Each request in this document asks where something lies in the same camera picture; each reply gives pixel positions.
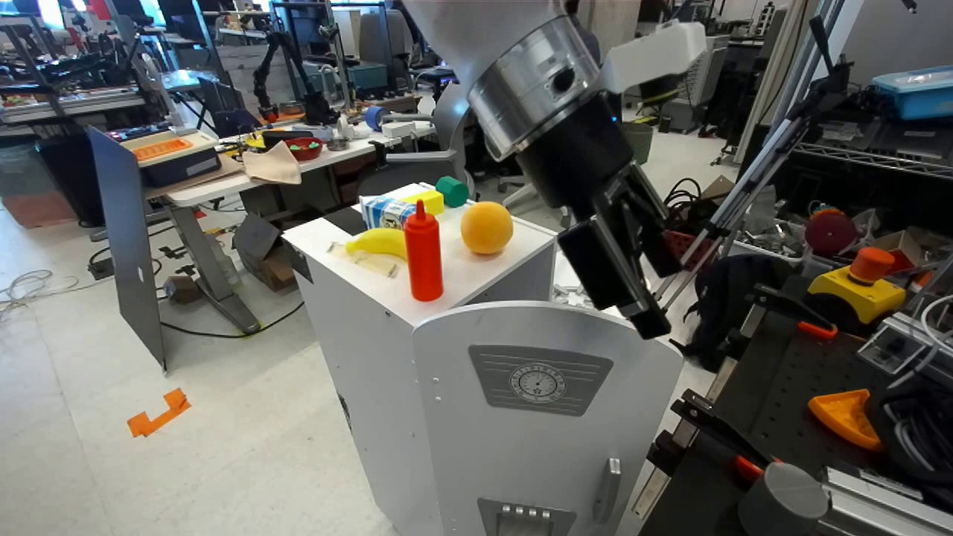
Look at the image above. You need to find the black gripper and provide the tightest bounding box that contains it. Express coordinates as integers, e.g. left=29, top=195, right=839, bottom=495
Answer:
left=512, top=96, right=690, bottom=343

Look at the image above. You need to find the white toy fridge door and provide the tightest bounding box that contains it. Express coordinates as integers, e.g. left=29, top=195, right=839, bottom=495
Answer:
left=412, top=297, right=687, bottom=536

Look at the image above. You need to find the orange toy fruit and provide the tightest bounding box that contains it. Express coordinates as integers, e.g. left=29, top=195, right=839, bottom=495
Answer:
left=458, top=199, right=515, bottom=259

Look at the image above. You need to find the green toy block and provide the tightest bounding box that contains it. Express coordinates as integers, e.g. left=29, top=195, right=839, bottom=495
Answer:
left=431, top=172, right=473, bottom=212

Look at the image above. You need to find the yellow toy block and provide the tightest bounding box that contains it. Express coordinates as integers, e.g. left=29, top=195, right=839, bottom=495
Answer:
left=400, top=186, right=448, bottom=217

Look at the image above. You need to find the red ketchup bottle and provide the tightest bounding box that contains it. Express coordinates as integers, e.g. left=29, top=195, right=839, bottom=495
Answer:
left=403, top=199, right=448, bottom=305

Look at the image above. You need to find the dark red round object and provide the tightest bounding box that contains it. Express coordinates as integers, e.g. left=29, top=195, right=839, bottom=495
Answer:
left=802, top=205, right=862, bottom=259

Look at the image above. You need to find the grey empty office chair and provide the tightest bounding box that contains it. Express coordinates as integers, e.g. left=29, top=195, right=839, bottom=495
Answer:
left=382, top=81, right=482, bottom=198

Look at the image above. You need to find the yellow emergency stop button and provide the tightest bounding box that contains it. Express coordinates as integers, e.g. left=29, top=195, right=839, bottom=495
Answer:
left=805, top=244, right=908, bottom=329

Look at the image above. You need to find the blue white milk carton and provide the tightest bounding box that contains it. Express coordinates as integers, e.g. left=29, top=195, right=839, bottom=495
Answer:
left=358, top=192, right=419, bottom=232

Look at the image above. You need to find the yellow toy banana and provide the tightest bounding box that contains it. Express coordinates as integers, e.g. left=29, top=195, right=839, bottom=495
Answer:
left=343, top=226, right=412, bottom=265

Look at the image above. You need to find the orange triangular plastic piece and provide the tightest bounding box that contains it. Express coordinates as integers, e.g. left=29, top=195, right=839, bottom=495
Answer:
left=805, top=388, right=884, bottom=457

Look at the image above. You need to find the white toy kitchen cabinet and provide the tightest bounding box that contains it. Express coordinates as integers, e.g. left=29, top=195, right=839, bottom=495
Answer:
left=281, top=181, right=662, bottom=536

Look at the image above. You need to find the grey cylinder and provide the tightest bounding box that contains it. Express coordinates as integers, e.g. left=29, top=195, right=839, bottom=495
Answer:
left=735, top=458, right=832, bottom=536

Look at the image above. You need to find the blue plastic bin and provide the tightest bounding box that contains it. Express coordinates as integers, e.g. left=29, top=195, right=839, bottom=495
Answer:
left=871, top=64, right=953, bottom=125

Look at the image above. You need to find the red bowl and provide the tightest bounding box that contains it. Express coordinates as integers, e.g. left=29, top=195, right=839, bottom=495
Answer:
left=285, top=131, right=327, bottom=165

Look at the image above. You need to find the beige cloth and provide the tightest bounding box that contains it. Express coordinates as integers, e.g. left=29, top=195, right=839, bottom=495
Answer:
left=242, top=141, right=305, bottom=192

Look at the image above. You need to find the white work desk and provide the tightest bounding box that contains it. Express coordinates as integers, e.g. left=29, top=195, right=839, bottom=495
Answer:
left=145, top=117, right=442, bottom=336

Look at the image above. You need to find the black box with orange top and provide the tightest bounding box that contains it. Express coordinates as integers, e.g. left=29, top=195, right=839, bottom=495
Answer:
left=122, top=128, right=224, bottom=195

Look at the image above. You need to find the grey standing panel board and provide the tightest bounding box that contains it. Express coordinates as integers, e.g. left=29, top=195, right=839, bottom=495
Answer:
left=87, top=125, right=171, bottom=375

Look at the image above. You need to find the red basket with black handle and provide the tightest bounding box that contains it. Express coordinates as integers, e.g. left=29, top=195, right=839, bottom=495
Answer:
left=658, top=175, right=716, bottom=269

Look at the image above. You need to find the grey camera tripod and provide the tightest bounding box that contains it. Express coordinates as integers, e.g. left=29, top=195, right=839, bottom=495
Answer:
left=656, top=0, right=859, bottom=323

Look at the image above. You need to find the black clamp with orange handle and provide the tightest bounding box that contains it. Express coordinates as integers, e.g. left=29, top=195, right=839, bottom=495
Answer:
left=671, top=388, right=768, bottom=489
left=747, top=282, right=842, bottom=345

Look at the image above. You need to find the orange floor bracket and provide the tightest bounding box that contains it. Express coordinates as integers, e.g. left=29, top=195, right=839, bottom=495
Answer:
left=125, top=388, right=193, bottom=440

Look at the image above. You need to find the white floor cable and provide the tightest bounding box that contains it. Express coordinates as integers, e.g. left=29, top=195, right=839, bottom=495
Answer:
left=0, top=265, right=65, bottom=314

